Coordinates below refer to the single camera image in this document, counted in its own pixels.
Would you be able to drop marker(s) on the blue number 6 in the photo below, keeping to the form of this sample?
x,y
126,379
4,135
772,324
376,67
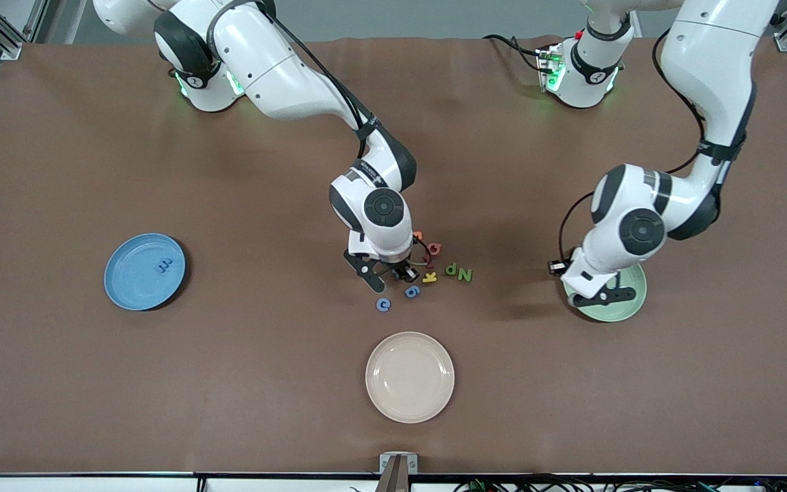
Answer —
x,y
408,293

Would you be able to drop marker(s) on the blue letter G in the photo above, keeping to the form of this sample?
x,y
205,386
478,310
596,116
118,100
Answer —
x,y
378,305

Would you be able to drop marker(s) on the green letter d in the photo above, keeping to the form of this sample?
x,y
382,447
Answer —
x,y
456,268

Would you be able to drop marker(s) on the green letter N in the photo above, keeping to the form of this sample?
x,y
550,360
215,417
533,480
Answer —
x,y
466,274

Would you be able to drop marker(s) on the blue letter E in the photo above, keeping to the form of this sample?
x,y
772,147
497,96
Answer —
x,y
163,266

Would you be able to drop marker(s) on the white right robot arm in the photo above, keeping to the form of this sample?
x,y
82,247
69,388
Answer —
x,y
284,75

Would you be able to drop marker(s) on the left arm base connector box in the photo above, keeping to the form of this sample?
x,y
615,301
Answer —
x,y
549,65

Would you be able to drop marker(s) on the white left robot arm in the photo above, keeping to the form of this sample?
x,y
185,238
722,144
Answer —
x,y
708,68

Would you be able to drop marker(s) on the yellow letter K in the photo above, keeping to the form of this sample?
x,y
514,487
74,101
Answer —
x,y
427,277

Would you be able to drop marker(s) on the red letter J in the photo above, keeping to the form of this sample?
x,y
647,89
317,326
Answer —
x,y
430,262

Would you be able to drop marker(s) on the red letter Q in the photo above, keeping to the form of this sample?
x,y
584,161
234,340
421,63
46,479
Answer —
x,y
436,244

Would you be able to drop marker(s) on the green plate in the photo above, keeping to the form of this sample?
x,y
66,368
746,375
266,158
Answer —
x,y
605,314

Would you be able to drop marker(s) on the beige plate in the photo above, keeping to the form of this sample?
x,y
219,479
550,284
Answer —
x,y
410,377

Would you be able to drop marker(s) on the brown table cover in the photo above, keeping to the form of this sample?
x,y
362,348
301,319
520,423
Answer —
x,y
298,410

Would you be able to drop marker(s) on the blue plate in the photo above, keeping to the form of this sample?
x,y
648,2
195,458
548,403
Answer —
x,y
127,287

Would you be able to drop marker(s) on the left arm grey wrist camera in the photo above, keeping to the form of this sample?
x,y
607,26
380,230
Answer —
x,y
605,296

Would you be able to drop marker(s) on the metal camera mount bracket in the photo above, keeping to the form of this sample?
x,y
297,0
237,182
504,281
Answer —
x,y
410,465

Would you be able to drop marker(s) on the white table edge rail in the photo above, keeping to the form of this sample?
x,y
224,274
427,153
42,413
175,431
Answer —
x,y
93,485

